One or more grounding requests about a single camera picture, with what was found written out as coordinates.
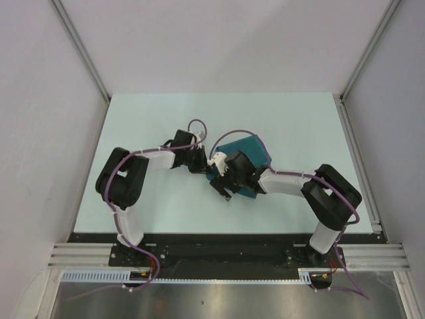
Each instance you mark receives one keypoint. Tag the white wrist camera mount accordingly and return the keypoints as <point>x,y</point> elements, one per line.
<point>198,139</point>
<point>219,162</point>

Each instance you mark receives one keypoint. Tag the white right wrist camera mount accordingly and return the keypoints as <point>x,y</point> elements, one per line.
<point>219,162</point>

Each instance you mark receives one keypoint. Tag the aluminium frame rail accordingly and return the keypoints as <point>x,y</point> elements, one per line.
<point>362,257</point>

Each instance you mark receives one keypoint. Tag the right aluminium corner post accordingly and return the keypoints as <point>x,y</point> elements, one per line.
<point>371,47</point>

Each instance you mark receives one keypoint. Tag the aluminium corner post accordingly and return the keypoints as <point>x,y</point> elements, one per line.
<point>80,48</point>
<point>371,47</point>

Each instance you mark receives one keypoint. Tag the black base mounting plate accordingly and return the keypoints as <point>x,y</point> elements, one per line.
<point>236,256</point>

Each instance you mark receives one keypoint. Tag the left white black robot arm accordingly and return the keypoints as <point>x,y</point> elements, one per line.
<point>121,179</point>

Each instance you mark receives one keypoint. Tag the teal satin napkin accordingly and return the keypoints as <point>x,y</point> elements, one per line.
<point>249,149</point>

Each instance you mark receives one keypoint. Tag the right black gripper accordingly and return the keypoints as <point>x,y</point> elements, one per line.
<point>220,182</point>

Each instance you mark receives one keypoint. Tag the left aluminium corner post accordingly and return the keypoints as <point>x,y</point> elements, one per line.
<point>80,48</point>

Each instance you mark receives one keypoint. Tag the white slotted cable duct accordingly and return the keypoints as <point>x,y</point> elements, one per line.
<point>136,277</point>

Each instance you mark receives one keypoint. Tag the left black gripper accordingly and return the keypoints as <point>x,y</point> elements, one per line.
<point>202,165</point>

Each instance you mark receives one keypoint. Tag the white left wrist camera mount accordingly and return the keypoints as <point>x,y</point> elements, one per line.
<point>198,139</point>

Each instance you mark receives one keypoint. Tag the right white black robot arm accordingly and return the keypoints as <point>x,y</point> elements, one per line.
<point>331,197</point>

